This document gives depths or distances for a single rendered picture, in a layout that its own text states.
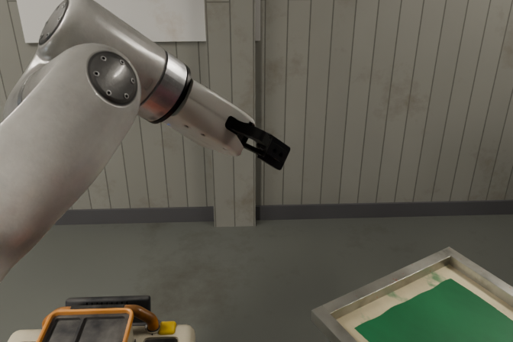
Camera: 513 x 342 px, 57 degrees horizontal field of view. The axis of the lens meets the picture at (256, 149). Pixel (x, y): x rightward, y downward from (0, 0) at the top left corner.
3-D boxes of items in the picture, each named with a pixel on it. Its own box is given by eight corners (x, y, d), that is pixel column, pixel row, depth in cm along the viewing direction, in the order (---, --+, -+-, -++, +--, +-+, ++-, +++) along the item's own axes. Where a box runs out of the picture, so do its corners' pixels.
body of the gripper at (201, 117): (123, 112, 54) (194, 152, 62) (164, 124, 47) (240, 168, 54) (152, 56, 56) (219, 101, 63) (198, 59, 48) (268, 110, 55)
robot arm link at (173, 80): (108, 104, 53) (129, 115, 55) (143, 113, 47) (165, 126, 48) (139, 47, 54) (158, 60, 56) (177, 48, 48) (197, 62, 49)
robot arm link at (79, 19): (26, 112, 36) (-21, 141, 42) (139, 166, 42) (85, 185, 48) (83, -28, 43) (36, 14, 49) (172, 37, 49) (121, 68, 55)
